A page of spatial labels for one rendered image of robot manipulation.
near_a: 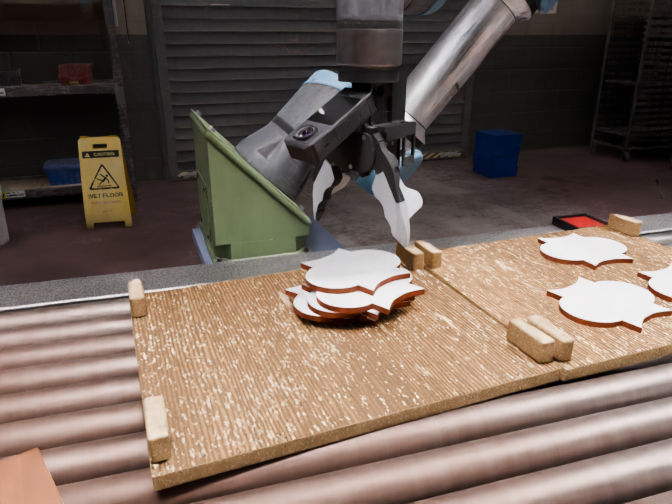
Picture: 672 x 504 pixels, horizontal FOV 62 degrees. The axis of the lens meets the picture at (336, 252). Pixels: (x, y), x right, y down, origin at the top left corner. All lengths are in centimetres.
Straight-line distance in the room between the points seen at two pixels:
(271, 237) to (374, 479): 60
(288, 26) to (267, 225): 448
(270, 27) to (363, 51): 473
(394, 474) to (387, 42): 44
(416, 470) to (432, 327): 22
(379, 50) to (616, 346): 42
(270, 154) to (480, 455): 68
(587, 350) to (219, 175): 62
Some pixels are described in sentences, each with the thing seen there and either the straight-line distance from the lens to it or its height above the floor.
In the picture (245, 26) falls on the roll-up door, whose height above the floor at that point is 132.
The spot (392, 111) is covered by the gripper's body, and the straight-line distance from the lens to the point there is 69.
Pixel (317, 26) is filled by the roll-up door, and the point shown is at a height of 132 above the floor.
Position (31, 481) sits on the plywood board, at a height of 104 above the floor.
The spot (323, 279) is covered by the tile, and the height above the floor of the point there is 98.
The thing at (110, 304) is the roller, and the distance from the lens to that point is 81.
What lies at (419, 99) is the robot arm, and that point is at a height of 115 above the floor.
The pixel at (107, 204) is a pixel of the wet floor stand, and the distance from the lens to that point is 412.
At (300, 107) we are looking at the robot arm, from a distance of 104.
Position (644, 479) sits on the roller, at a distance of 57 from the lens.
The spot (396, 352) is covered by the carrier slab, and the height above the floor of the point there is 94.
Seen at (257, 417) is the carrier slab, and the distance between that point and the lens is 53.
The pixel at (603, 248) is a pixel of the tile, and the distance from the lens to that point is 97.
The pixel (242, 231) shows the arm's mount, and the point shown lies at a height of 93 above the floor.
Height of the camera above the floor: 126
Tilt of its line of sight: 21 degrees down
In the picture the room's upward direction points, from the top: straight up
